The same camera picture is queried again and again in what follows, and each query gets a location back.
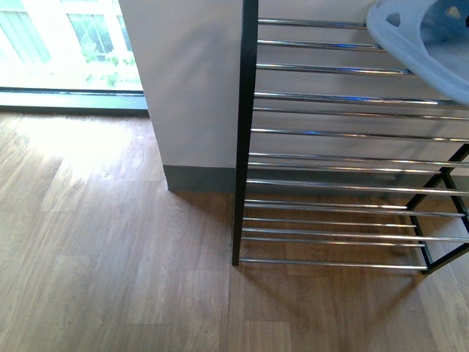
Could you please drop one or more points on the white slide sandal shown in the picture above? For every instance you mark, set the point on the white slide sandal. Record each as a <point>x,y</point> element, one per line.
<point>430,38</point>

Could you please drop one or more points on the black metal shoe rack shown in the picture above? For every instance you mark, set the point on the black metal shoe rack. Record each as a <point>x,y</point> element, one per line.
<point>345,157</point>

